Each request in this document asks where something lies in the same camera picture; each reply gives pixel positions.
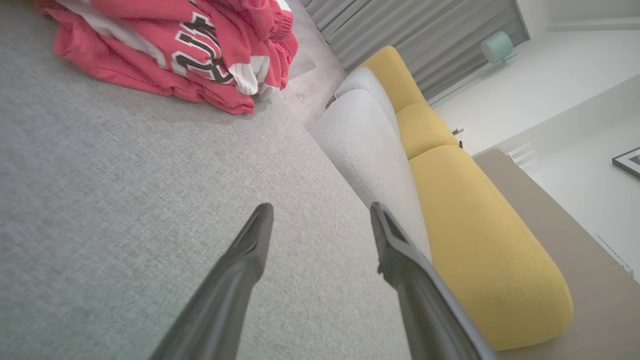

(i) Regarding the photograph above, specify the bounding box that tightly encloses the brown wooden panel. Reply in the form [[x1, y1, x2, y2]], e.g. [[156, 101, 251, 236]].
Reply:
[[472, 148, 640, 360]]

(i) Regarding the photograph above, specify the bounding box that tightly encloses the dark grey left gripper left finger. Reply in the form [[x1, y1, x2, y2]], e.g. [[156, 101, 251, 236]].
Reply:
[[150, 202, 274, 360]]

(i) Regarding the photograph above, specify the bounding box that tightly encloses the white slatted wall fixture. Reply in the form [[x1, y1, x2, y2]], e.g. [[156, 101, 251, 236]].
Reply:
[[506, 142, 539, 174]]

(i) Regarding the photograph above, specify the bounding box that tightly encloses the small grey sofa cushion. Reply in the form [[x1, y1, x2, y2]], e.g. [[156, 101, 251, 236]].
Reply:
[[334, 67, 401, 136]]

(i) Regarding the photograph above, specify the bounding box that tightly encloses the large grey sofa cushion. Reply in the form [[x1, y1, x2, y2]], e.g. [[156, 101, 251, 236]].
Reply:
[[310, 89, 433, 262]]

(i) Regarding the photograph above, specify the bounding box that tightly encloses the black framed picture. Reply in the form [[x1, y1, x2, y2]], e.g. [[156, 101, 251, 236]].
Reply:
[[611, 147, 640, 180]]

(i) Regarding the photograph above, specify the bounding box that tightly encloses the yellow sofa back cushion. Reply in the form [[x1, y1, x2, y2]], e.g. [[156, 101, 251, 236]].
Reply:
[[409, 144, 575, 352], [358, 45, 427, 114], [395, 102, 459, 161]]

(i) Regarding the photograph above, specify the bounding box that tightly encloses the grey fabric sofa seat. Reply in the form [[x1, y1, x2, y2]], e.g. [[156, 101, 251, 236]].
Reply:
[[0, 0, 413, 360]]

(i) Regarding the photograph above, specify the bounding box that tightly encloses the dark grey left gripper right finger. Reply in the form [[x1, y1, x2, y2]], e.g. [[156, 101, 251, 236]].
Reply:
[[371, 202, 501, 360]]

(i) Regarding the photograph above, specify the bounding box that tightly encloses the grey pleated curtain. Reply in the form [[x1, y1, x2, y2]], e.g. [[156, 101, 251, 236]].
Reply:
[[299, 0, 531, 102]]

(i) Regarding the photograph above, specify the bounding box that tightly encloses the red jersey with white stripes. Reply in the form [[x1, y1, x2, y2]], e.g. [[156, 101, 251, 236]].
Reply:
[[34, 0, 300, 115]]

